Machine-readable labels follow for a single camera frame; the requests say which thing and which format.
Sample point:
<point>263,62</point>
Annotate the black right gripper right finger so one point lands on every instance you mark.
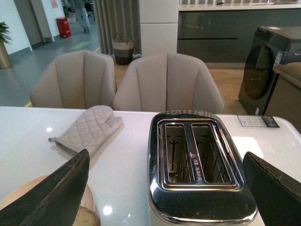
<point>277,195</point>

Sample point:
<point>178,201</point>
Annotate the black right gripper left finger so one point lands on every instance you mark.
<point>76,166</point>

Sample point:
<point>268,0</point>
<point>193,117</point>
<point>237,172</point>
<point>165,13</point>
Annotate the toasted bread slice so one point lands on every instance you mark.
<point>86,217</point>

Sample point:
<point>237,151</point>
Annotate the chrome and white toaster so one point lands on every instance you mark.
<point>195,173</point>

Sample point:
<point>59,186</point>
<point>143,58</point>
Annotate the beige round plate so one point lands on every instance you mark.
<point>89,197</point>

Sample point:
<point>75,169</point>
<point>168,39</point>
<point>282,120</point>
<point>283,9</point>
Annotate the black and white info card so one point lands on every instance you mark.
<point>257,121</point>

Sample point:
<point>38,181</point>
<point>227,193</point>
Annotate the beige quilted oven mitt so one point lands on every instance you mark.
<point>89,131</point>

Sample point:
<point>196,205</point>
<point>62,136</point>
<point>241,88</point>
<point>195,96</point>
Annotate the left beige upholstered chair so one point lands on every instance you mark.
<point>76,80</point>

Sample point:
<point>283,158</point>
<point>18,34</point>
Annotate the beige upholstered chair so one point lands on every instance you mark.
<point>168,82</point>
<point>76,80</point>

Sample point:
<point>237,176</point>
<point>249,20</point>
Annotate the beige cushion on furniture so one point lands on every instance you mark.
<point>291,72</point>

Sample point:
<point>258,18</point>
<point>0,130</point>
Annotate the potted green plant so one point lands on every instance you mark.
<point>4,38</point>

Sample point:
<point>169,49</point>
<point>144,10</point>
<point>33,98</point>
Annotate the dark grey washing machine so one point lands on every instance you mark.
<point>271,46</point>

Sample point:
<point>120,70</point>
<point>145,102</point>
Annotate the right beige upholstered chair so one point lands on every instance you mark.
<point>168,82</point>

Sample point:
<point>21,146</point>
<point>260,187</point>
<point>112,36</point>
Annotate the woven laundry basket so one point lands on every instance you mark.
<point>123,49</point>

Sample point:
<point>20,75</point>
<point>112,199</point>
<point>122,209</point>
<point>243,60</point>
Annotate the red cabinet box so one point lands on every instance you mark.
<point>63,27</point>

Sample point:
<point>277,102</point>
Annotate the grey kitchen counter cabinet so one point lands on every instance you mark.
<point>225,36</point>

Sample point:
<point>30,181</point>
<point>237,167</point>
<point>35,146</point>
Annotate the grey curtain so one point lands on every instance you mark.
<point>117,17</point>

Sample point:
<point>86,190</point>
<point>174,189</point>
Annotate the walking person in grey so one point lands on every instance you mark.
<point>79,8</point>

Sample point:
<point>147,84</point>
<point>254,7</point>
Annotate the white pillar cabinet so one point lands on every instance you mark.
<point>158,26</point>

